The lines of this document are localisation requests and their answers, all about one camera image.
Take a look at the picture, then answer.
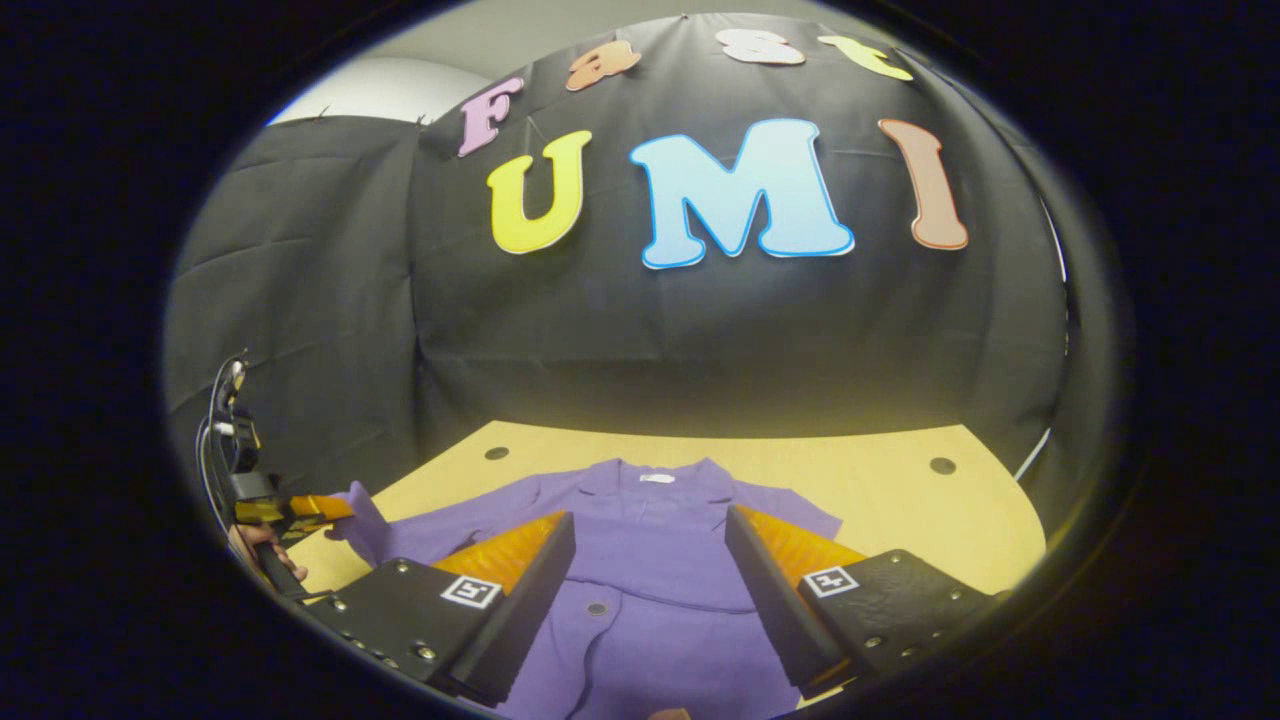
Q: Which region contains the purple shirt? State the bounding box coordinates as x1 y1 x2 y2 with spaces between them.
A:
325 457 846 720

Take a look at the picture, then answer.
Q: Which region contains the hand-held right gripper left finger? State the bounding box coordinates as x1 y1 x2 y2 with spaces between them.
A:
300 510 578 706

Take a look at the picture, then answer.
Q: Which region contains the black backdrop cloth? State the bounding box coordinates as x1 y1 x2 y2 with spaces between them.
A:
165 12 1076 501

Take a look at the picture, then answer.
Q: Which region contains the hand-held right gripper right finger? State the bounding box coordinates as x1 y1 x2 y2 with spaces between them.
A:
725 503 1001 701

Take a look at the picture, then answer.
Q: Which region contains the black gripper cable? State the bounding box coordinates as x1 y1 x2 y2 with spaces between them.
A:
195 350 251 521

